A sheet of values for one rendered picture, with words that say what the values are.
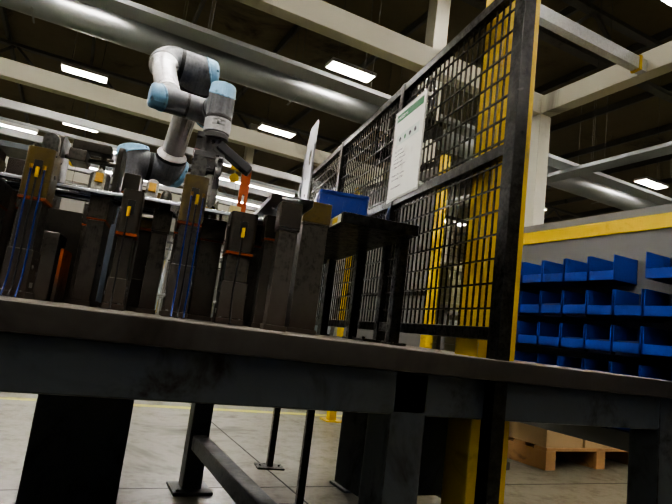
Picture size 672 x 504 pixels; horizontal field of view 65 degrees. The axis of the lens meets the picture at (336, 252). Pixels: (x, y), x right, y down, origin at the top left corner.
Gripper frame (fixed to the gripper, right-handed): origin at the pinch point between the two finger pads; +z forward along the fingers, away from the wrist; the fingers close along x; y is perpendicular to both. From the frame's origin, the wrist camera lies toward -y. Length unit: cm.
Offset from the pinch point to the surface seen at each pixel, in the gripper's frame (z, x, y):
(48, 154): -1.2, 17.1, 38.9
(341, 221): 2.0, 18.8, -32.5
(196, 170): -5.5, 12.8, 6.0
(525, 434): 85, -173, -243
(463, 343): 30, 42, -58
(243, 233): 9.7, 19.4, -7.4
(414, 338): 29, -178, -153
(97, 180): -4.4, -17.2, 32.8
